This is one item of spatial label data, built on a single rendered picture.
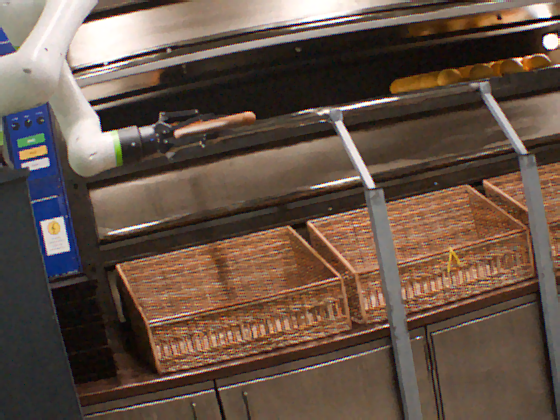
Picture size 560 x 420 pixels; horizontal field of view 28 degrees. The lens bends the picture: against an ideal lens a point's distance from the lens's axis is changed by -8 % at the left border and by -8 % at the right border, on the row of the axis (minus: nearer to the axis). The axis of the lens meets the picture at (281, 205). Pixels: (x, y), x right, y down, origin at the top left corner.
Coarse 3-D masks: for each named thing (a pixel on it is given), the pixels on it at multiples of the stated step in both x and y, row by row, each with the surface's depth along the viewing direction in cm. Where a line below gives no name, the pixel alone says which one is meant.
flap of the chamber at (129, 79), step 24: (528, 0) 373; (552, 0) 375; (360, 24) 360; (384, 24) 361; (408, 24) 365; (432, 24) 371; (456, 24) 378; (480, 24) 385; (240, 48) 351; (264, 48) 355; (288, 48) 362; (312, 48) 370; (336, 48) 377; (120, 72) 344; (144, 72) 345; (168, 72) 354; (192, 72) 362; (96, 96) 357
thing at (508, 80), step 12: (528, 72) 389; (540, 72) 390; (552, 72) 391; (456, 84) 383; (492, 84) 386; (504, 84) 387; (516, 84) 388; (384, 96) 377; (324, 108) 373; (264, 120) 369
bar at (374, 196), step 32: (416, 96) 340; (448, 96) 343; (256, 128) 330; (512, 128) 334; (352, 160) 326; (384, 224) 315; (544, 224) 327; (384, 256) 315; (544, 256) 327; (384, 288) 318; (544, 288) 328; (416, 384) 319; (416, 416) 319
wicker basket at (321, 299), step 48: (240, 240) 365; (288, 240) 367; (144, 288) 356; (192, 288) 359; (240, 288) 362; (288, 288) 364; (336, 288) 324; (144, 336) 325; (192, 336) 315; (240, 336) 347; (288, 336) 322
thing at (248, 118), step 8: (248, 112) 269; (216, 120) 303; (224, 120) 291; (232, 120) 281; (240, 120) 272; (248, 120) 269; (184, 128) 354; (192, 128) 338; (200, 128) 325; (208, 128) 313; (216, 128) 303; (224, 128) 295; (232, 128) 288; (176, 136) 372; (184, 136) 360
